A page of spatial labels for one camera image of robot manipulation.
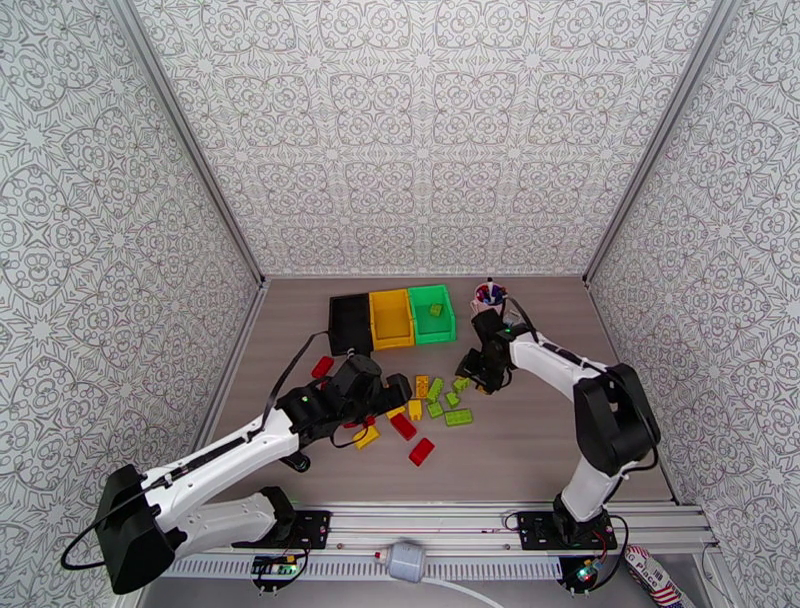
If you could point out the yellow plastic bin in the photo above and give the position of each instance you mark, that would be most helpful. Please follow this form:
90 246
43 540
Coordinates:
392 322

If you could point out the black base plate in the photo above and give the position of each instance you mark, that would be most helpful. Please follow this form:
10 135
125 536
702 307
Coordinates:
309 528
537 531

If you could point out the pink cup with pens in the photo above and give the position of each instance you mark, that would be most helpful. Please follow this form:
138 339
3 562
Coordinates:
483 309

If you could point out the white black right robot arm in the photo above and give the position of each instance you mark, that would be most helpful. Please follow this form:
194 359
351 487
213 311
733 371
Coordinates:
550 369

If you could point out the white power adapter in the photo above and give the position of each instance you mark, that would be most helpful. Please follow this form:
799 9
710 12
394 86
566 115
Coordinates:
406 561

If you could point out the red lego brick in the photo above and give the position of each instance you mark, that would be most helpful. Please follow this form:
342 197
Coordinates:
422 451
322 367
404 427
365 422

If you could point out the small green lego brick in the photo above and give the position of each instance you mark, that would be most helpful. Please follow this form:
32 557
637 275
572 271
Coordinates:
452 400

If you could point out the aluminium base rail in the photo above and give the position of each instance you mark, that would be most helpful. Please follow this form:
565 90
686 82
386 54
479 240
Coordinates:
437 522

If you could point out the black plastic bin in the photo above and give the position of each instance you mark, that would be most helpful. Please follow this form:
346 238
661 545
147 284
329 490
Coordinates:
350 325

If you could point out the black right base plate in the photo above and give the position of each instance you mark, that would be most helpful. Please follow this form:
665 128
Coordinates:
537 531

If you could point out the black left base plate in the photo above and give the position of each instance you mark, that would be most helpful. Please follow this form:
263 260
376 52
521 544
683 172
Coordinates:
309 528

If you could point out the long green lego brick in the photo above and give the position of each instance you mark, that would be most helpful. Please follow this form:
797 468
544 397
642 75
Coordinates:
458 417

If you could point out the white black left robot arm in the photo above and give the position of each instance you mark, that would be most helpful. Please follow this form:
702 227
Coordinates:
219 456

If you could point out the aluminium frame post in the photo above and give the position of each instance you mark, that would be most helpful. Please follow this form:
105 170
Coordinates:
653 144
193 144

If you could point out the green plastic bin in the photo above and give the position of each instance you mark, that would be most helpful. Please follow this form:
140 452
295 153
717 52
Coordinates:
431 328

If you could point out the circuit board with green light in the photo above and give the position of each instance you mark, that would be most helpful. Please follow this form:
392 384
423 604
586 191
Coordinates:
587 570

